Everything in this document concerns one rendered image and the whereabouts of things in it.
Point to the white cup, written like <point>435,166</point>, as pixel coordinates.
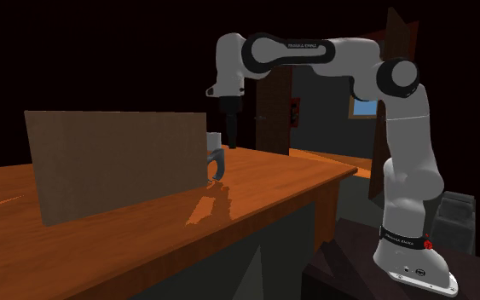
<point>213,140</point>

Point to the dark robot stand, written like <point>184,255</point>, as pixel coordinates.
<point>347,266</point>

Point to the dark grey armchair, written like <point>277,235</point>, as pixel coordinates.
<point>455,220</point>

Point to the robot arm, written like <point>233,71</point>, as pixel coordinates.
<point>405,166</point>

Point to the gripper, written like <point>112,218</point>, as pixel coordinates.
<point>229,104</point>

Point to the brown wooden door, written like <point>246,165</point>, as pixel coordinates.
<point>272,120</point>

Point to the wooden table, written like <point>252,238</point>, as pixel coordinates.
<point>148,232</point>

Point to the blue window with wooden frame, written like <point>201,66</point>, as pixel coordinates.
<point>363,108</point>

